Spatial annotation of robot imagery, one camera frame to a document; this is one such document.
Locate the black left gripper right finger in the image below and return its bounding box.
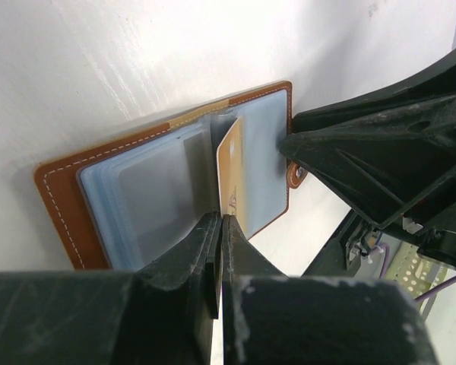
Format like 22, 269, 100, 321
222, 215, 438, 364

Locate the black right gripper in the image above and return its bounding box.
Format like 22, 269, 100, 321
280, 94, 456, 269

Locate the brown leather card holder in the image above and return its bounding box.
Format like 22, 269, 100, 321
33, 81, 298, 270

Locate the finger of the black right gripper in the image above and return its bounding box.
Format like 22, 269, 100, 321
292, 49, 456, 133

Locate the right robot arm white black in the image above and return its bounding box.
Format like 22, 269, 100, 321
279, 48, 456, 298

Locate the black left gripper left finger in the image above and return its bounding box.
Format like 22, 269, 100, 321
0, 213, 221, 364

